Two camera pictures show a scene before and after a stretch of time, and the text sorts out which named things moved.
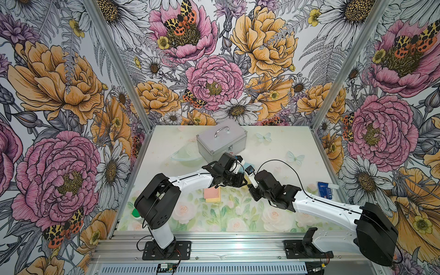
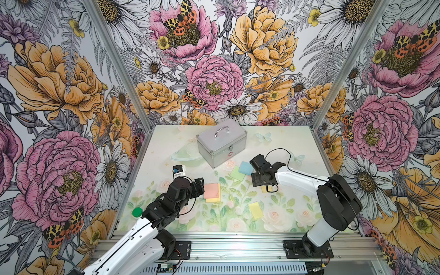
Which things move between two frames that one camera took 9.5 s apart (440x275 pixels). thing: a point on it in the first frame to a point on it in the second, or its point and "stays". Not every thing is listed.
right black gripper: x=252 y=190 to x=255 y=180
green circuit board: x=166 y=267 stays
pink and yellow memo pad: x=212 y=194 stays
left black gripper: x=239 y=176 to x=196 y=188
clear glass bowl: x=189 y=156 stays
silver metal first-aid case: x=225 y=137 stays
